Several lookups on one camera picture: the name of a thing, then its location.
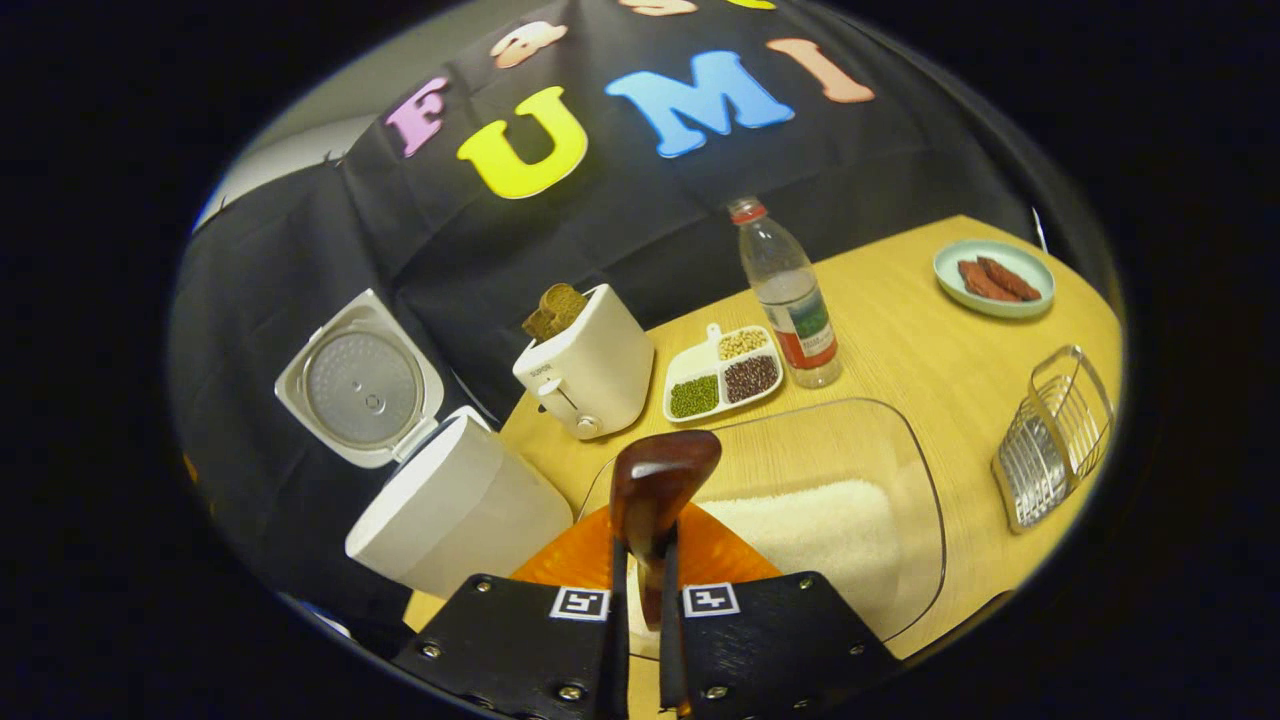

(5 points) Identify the pile of dark red beans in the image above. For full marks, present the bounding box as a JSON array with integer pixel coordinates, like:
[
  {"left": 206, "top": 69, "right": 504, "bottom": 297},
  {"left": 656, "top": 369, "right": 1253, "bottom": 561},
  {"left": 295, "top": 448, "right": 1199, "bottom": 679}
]
[{"left": 722, "top": 355, "right": 780, "bottom": 404}]

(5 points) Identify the clear glass container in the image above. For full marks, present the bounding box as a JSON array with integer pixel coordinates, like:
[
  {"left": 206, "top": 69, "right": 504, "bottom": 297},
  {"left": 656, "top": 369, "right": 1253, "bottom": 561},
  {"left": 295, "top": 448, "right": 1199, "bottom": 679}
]
[{"left": 575, "top": 397, "right": 947, "bottom": 661}]

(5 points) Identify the brown wooden spoon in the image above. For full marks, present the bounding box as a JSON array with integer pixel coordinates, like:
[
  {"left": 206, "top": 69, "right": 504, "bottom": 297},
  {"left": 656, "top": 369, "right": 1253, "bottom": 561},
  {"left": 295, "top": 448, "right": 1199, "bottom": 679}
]
[{"left": 610, "top": 430, "right": 723, "bottom": 631}]

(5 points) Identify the red meat slice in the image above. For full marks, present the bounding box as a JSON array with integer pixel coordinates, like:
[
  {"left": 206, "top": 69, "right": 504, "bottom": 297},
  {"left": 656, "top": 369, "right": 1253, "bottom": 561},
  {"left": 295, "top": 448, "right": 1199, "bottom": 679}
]
[
  {"left": 977, "top": 256, "right": 1043, "bottom": 302},
  {"left": 958, "top": 260, "right": 1021, "bottom": 303}
]

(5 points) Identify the pale green plate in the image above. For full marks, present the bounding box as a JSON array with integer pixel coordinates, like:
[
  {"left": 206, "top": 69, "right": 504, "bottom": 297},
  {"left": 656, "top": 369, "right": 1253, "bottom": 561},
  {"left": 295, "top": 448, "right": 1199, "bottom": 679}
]
[{"left": 933, "top": 238, "right": 1056, "bottom": 320}]

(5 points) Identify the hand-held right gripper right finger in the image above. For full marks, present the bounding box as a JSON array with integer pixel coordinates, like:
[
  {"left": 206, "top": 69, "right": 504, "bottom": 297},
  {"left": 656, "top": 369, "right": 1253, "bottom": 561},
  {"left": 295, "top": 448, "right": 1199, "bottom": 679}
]
[{"left": 655, "top": 503, "right": 901, "bottom": 720}]

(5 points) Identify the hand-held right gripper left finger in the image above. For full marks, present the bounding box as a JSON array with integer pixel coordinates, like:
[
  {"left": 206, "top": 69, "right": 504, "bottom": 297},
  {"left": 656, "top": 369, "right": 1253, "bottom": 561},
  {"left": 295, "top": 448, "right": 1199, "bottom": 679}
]
[{"left": 390, "top": 503, "right": 631, "bottom": 720}]

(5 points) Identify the white rice cooker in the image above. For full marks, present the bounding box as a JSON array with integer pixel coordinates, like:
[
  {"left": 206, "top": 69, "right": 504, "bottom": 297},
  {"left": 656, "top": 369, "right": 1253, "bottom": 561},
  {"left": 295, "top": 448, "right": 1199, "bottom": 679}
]
[{"left": 274, "top": 288, "right": 575, "bottom": 601}]

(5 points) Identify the clear plastic water bottle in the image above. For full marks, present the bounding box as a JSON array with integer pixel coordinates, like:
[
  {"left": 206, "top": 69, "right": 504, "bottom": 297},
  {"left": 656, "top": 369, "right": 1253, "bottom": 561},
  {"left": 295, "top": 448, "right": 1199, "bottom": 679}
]
[{"left": 727, "top": 197, "right": 844, "bottom": 390}]

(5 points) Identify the white toaster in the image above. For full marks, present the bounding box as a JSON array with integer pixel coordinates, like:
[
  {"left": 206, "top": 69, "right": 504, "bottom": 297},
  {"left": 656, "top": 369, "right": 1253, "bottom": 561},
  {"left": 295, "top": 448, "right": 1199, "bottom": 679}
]
[{"left": 512, "top": 283, "right": 656, "bottom": 441}]

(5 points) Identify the wire chopstick holder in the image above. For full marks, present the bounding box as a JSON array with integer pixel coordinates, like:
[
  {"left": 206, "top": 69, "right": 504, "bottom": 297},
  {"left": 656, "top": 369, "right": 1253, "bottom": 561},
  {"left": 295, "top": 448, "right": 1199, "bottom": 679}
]
[{"left": 991, "top": 345, "right": 1115, "bottom": 534}]

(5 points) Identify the black backdrop cloth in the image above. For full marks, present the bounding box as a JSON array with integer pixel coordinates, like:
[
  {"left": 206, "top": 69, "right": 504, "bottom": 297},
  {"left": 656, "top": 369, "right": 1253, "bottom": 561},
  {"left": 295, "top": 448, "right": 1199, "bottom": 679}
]
[{"left": 168, "top": 0, "right": 1111, "bottom": 651}]

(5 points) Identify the white divided dish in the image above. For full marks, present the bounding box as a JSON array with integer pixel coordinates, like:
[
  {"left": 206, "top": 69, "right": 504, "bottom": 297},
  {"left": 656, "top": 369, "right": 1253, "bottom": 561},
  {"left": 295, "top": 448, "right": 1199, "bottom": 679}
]
[{"left": 663, "top": 322, "right": 785, "bottom": 424}]

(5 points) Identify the pile of green beans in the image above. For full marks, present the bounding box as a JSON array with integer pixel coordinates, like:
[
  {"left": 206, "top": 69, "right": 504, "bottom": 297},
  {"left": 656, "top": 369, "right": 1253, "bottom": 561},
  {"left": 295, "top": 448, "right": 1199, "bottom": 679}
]
[{"left": 669, "top": 374, "right": 720, "bottom": 419}]

